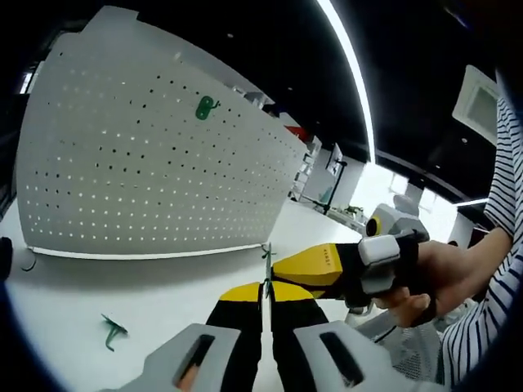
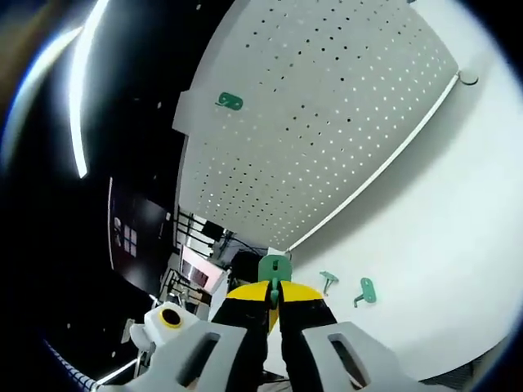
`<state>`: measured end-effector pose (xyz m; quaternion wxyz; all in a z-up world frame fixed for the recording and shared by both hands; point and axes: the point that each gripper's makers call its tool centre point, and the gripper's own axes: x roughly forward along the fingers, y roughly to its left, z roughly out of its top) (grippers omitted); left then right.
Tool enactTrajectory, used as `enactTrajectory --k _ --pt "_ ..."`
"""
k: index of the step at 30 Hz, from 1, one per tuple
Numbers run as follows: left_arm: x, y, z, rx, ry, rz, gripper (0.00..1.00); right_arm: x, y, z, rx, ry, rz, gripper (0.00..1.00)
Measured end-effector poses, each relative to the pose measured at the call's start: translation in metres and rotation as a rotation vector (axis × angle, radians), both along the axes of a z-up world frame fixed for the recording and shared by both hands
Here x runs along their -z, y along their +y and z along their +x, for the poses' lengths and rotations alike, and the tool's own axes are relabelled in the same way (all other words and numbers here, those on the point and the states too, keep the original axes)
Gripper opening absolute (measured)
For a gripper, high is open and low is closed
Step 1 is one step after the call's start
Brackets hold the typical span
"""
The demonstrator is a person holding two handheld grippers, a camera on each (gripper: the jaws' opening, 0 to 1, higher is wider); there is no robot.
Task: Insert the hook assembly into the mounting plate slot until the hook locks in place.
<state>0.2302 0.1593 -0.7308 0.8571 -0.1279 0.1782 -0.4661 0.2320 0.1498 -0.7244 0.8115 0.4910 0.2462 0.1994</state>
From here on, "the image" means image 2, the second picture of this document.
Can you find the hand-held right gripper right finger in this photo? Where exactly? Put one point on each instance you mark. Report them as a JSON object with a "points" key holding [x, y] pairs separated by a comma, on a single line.
{"points": [[310, 347]]}

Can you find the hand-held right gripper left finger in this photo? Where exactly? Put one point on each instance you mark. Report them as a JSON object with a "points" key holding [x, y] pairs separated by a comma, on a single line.
{"points": [[229, 347]]}

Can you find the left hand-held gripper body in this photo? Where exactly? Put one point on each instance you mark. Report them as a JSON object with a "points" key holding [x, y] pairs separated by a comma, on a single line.
{"points": [[163, 330]]}

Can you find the green hook assembly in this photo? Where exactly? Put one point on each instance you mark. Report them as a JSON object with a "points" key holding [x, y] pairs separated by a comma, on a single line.
{"points": [[275, 267], [367, 290], [329, 277], [233, 102]]}

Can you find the white perforated mounting plate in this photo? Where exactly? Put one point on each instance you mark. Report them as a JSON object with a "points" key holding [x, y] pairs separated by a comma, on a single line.
{"points": [[327, 122]]}

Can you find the dark display panel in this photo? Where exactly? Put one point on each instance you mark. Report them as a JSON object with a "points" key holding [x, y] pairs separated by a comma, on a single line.
{"points": [[139, 232]]}

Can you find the ceiling light strip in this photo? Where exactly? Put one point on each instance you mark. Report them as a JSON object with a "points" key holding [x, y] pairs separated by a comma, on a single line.
{"points": [[37, 81], [81, 102]]}

